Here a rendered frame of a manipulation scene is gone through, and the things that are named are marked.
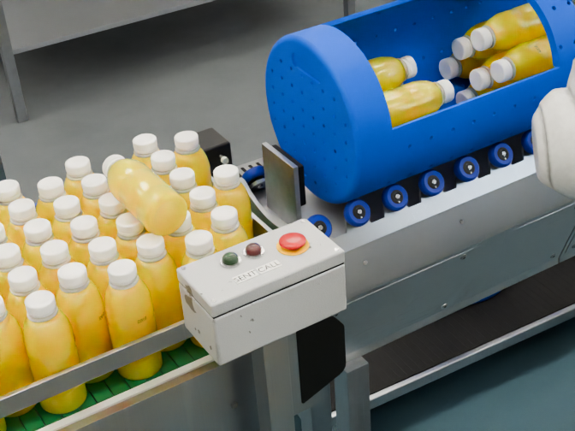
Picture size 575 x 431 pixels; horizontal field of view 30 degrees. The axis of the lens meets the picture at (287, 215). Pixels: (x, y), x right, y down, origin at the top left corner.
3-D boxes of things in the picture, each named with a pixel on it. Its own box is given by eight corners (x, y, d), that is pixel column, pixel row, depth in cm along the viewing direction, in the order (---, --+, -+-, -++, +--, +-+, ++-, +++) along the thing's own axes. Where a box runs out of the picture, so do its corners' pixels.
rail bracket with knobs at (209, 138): (241, 195, 192) (235, 144, 186) (205, 209, 189) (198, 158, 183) (215, 172, 199) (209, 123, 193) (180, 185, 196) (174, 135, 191)
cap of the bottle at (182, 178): (193, 190, 164) (192, 180, 163) (168, 190, 164) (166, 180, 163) (197, 176, 167) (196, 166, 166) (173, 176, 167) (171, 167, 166)
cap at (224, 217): (240, 227, 154) (240, 216, 153) (214, 232, 154) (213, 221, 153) (234, 213, 157) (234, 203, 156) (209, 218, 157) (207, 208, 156)
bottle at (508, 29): (574, 18, 188) (502, 44, 181) (555, 38, 193) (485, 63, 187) (555, -13, 189) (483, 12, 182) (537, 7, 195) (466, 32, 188)
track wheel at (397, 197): (404, 179, 176) (398, 181, 178) (381, 187, 174) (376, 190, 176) (414, 204, 176) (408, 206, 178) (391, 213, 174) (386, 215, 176)
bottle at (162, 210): (174, 185, 147) (124, 140, 159) (138, 216, 146) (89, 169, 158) (197, 215, 152) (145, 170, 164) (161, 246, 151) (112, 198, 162)
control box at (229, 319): (347, 309, 147) (345, 248, 141) (219, 367, 138) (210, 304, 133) (308, 274, 154) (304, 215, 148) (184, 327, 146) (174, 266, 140)
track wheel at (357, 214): (366, 193, 173) (360, 196, 175) (343, 203, 171) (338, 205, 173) (376, 220, 173) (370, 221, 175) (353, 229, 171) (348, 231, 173)
